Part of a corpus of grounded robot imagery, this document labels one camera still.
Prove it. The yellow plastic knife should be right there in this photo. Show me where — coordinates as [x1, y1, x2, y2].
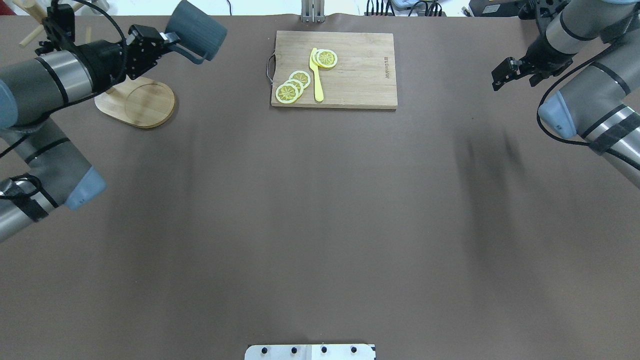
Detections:
[308, 47, 325, 103]

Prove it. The wooden cutting board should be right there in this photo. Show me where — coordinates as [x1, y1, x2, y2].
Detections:
[270, 30, 398, 110]

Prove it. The dark teal mug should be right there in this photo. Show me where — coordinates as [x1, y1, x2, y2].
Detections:
[164, 0, 227, 65]

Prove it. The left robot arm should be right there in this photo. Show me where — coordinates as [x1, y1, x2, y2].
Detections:
[0, 21, 179, 241]

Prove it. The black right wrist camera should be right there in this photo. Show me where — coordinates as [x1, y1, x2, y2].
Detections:
[517, 0, 568, 34]

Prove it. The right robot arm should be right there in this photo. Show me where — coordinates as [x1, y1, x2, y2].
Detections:
[491, 0, 640, 186]

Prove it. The wooden cup storage rack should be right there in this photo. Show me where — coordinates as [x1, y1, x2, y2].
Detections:
[1, 25, 176, 130]

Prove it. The lemon slice under knife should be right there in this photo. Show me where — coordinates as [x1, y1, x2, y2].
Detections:
[311, 48, 338, 69]

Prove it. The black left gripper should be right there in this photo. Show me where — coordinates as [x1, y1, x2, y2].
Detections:
[82, 25, 181, 91]

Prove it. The aluminium frame post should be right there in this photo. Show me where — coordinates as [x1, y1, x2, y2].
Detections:
[301, 0, 326, 24]

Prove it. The lemon slice back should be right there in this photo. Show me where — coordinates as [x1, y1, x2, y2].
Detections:
[288, 70, 312, 89]

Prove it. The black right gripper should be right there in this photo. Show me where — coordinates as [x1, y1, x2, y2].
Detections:
[491, 34, 574, 92]

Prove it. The lemon slice middle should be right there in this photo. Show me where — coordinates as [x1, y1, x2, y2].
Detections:
[283, 79, 305, 97]

